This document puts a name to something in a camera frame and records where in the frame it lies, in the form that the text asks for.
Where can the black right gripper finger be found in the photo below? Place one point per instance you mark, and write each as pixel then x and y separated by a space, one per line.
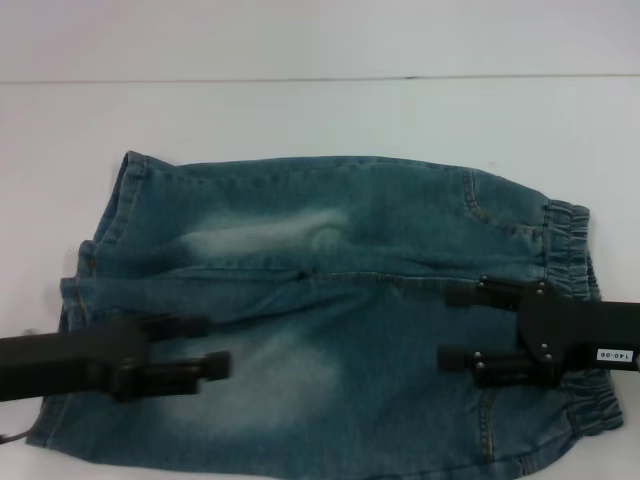
pixel 485 295
pixel 500 367

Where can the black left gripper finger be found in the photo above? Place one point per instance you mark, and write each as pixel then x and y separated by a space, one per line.
pixel 190 372
pixel 180 327

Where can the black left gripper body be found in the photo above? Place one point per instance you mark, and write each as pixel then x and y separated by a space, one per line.
pixel 75 360

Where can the blue denim shorts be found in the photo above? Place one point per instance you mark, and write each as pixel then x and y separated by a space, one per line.
pixel 350 225

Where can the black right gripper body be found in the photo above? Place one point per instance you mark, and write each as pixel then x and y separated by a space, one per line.
pixel 575 335

